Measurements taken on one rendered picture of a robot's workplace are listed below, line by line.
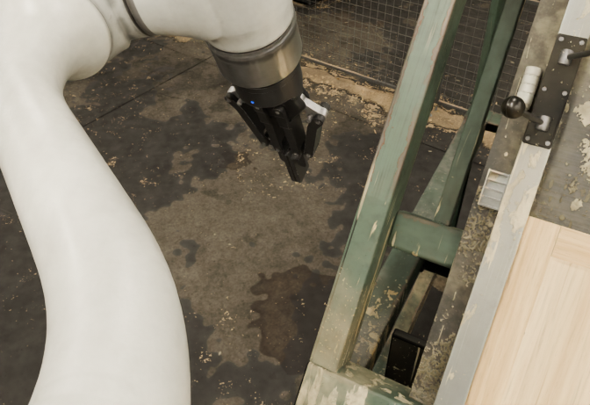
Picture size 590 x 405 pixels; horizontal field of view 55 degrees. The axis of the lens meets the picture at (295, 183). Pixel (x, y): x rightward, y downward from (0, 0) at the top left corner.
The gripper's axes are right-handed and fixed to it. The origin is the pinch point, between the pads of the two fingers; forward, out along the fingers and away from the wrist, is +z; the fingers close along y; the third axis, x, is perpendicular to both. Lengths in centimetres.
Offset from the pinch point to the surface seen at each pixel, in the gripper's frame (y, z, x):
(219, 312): 67, 158, -2
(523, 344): -37, 45, 1
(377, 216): -5.5, 36.1, -11.3
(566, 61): -30, 18, -42
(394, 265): -6, 80, -18
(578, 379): -47, 46, 3
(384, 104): 57, 232, -173
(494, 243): -27.4, 35.7, -12.6
